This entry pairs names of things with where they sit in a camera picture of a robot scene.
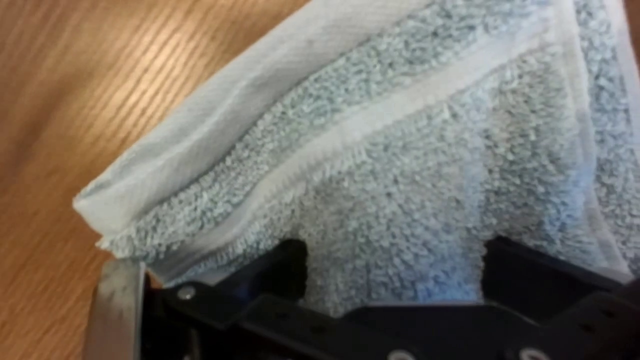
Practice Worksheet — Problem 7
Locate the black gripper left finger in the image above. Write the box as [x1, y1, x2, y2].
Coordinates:
[143, 236, 311, 360]

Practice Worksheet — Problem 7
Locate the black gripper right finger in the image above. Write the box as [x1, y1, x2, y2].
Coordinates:
[482, 237, 640, 334]

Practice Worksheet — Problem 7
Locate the light blue towel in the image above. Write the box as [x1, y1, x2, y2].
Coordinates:
[75, 0, 640, 314]

